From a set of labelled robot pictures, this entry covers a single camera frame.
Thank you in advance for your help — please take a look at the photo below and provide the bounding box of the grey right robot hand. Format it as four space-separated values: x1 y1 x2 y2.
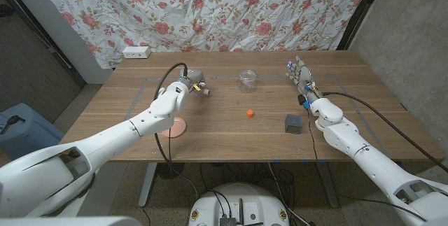
285 55 321 103

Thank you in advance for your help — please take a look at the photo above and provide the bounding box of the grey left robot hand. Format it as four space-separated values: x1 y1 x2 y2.
178 67 212 98

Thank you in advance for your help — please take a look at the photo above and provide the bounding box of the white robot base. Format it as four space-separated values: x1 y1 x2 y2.
188 183 291 226

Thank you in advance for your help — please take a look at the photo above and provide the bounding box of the clear glass cup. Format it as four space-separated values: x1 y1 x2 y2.
237 69 259 94

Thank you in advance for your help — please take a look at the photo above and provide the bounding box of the dark grey cube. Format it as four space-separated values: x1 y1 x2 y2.
284 113 303 135

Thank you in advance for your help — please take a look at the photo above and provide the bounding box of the white power strip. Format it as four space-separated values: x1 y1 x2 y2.
122 45 152 59

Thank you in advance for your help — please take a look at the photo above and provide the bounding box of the floral backdrop cloth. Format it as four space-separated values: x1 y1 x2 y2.
26 0 375 69

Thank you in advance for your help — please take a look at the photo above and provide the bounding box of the black backdrop stand pole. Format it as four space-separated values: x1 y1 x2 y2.
336 0 388 51

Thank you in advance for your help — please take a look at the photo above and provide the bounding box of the black round floor stand base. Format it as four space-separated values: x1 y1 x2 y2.
156 162 186 180

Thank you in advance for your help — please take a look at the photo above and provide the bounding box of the white table leg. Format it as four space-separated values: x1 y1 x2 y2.
138 162 158 209
316 161 340 209

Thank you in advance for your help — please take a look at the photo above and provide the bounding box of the blue storage bin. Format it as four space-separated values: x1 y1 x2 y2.
0 102 66 160

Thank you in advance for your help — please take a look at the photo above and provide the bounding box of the white robot torso edge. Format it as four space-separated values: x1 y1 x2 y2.
0 216 143 226

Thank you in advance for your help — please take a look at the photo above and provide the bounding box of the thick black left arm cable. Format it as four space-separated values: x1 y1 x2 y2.
153 62 200 199

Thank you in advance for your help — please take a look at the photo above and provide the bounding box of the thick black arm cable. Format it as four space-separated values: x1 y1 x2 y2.
153 62 200 199
321 92 448 174

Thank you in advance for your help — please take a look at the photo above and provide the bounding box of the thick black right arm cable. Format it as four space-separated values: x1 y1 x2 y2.
321 92 448 174

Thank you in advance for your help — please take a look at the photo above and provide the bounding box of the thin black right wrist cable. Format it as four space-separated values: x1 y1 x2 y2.
306 108 428 223

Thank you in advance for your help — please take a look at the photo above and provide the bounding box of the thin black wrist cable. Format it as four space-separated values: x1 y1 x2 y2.
167 127 173 162
306 108 428 223

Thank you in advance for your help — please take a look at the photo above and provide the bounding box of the thin black left wrist cable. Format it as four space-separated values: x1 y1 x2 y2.
167 127 173 162

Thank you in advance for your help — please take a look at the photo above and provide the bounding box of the white floor cable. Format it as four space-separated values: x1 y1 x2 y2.
267 162 311 226

